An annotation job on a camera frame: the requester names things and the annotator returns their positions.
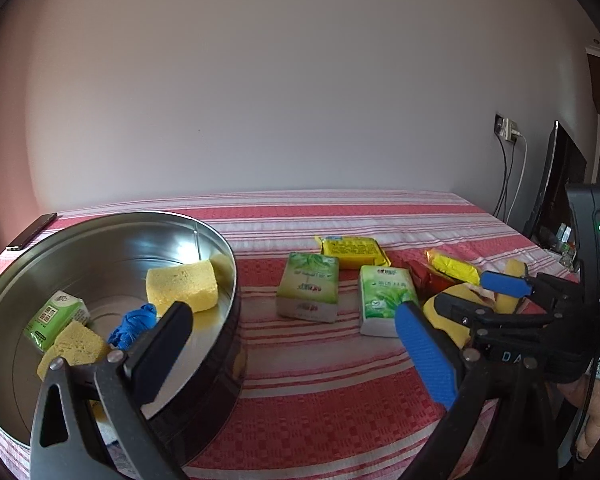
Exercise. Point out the red white striped bedsheet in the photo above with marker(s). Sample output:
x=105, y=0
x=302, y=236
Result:
x=322, y=401

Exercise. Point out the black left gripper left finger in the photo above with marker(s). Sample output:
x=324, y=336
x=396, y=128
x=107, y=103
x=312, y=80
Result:
x=65, y=440

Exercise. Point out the yellow tissue pack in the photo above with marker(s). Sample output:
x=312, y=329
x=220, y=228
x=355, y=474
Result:
x=353, y=252

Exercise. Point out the black smartphone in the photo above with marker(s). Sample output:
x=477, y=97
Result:
x=24, y=238

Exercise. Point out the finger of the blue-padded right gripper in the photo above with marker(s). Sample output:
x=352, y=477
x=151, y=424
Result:
x=504, y=284

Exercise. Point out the black right tracker camera unit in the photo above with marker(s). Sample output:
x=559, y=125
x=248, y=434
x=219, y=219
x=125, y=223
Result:
x=584, y=203

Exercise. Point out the beige snack wrapper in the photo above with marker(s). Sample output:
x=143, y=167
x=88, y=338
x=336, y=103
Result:
x=487, y=296

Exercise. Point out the blue knitted cloth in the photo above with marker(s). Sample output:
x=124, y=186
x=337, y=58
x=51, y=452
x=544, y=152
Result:
x=133, y=325

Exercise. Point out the yellow green scouring sponge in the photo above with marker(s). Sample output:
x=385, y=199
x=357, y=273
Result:
x=505, y=304

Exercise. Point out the yellow sponge front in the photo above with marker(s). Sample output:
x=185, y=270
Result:
x=194, y=284

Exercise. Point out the wall power socket with plugs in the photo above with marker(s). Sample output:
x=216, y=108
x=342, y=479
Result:
x=506, y=128

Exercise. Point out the yellow snack wrapper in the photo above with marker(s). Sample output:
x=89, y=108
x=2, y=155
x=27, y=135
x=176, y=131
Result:
x=454, y=268

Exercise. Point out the round metal tin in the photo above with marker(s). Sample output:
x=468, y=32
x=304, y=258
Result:
x=104, y=262

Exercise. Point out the person's right hand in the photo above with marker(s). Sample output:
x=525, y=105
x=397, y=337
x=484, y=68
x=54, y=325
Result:
x=575, y=393

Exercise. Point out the large yellow sponge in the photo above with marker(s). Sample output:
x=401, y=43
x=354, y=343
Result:
x=458, y=332

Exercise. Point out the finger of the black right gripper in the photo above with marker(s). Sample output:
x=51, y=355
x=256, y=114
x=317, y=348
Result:
x=474, y=317

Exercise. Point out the yellow sponge in tin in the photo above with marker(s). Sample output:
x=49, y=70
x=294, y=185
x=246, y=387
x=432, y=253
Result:
x=77, y=344

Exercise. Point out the green tissue pack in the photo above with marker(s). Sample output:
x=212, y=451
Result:
x=53, y=317
x=382, y=290
x=308, y=290

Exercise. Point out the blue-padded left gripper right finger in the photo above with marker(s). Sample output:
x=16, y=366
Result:
x=461, y=380

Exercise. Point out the black flat television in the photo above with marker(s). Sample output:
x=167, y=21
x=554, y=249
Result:
x=564, y=164

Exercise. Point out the red snack wrapper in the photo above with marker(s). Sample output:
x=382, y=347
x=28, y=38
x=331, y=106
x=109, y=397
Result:
x=427, y=281

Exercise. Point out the green tissue pack in tin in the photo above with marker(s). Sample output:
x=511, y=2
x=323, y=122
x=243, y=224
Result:
x=53, y=317

